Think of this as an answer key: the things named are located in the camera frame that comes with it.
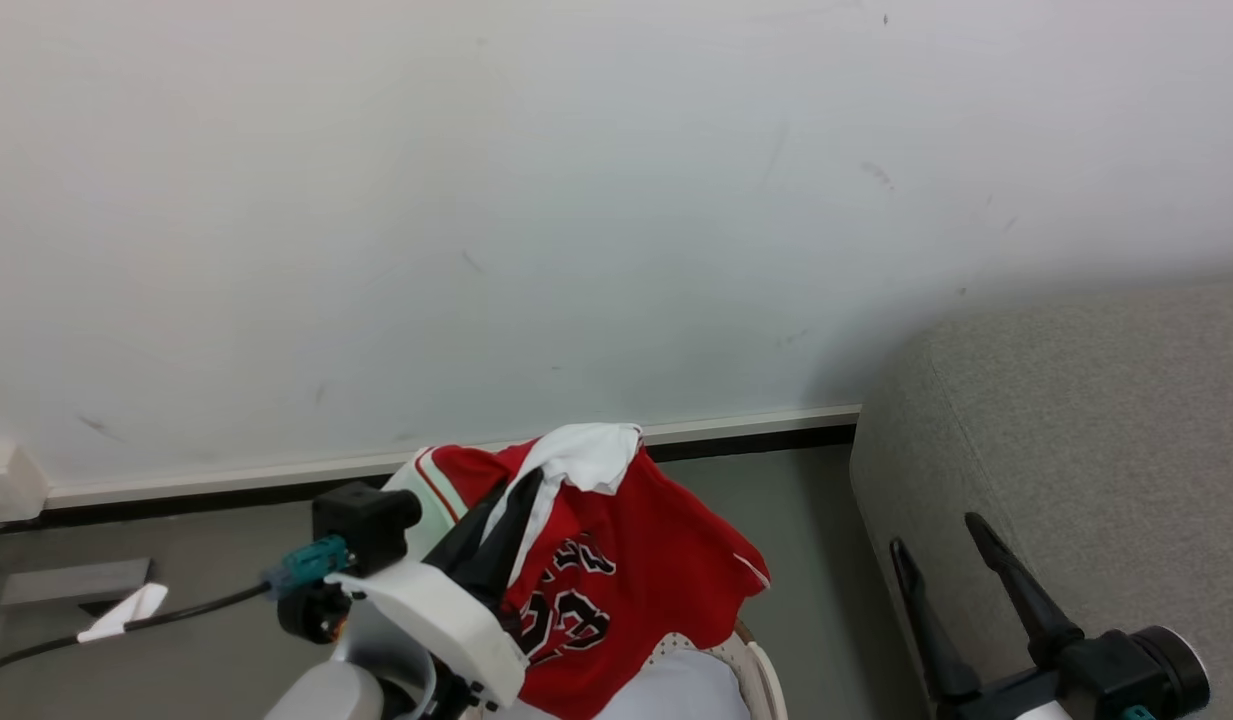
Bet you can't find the black cable with teal plug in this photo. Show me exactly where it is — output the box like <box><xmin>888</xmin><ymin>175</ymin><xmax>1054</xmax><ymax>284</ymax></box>
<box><xmin>0</xmin><ymin>535</ymin><xmax>352</xmax><ymax>689</ymax></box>

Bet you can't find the white perforated laundry basket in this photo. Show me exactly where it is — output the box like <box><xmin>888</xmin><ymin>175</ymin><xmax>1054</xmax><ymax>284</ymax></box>
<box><xmin>644</xmin><ymin>620</ymin><xmax>789</xmax><ymax>720</ymax></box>

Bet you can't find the pale blue cloth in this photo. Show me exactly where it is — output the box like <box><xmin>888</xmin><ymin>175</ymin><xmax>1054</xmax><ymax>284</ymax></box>
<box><xmin>496</xmin><ymin>648</ymin><xmax>753</xmax><ymax>720</ymax></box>

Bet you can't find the grey metal foot bar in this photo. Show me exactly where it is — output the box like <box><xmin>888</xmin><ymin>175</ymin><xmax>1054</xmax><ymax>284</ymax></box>
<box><xmin>0</xmin><ymin>557</ymin><xmax>157</xmax><ymax>617</ymax></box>

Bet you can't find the grey fabric sofa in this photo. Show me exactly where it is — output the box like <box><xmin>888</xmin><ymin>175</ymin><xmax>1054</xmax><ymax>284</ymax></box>
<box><xmin>849</xmin><ymin>280</ymin><xmax>1233</xmax><ymax>720</ymax></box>

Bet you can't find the red basketball jersey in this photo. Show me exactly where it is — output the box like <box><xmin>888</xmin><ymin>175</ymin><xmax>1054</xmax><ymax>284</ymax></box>
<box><xmin>384</xmin><ymin>422</ymin><xmax>772</xmax><ymax>720</ymax></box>

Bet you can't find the white and black baseboard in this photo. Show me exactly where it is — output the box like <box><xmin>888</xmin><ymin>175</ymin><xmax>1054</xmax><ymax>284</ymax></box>
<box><xmin>44</xmin><ymin>404</ymin><xmax>863</xmax><ymax>513</ymax></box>

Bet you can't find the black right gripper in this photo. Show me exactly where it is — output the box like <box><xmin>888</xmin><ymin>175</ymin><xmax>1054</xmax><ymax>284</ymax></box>
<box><xmin>889</xmin><ymin>512</ymin><xmax>1087</xmax><ymax>720</ymax></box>

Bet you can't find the white cable tag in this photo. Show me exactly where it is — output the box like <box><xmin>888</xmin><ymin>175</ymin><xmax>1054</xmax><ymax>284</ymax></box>
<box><xmin>76</xmin><ymin>583</ymin><xmax>169</xmax><ymax>644</ymax></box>

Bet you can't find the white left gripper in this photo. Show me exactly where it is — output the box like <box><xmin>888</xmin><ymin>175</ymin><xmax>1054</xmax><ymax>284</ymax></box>
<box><xmin>326</xmin><ymin>469</ymin><xmax>545</xmax><ymax>711</ymax></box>

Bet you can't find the white wall socket box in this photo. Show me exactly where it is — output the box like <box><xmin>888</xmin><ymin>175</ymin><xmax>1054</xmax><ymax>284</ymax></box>
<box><xmin>0</xmin><ymin>440</ymin><xmax>50</xmax><ymax>527</ymax></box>

